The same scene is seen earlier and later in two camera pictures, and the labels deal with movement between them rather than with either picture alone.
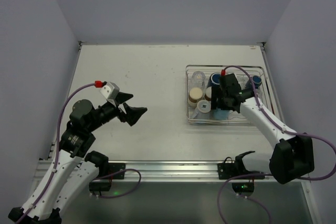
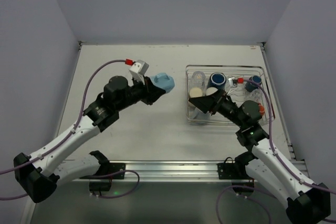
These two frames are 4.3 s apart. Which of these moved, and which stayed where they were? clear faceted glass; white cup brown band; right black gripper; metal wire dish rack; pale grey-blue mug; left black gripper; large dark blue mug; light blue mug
Moved: right black gripper; light blue mug; left black gripper
Stayed: large dark blue mug; white cup brown band; clear faceted glass; pale grey-blue mug; metal wire dish rack
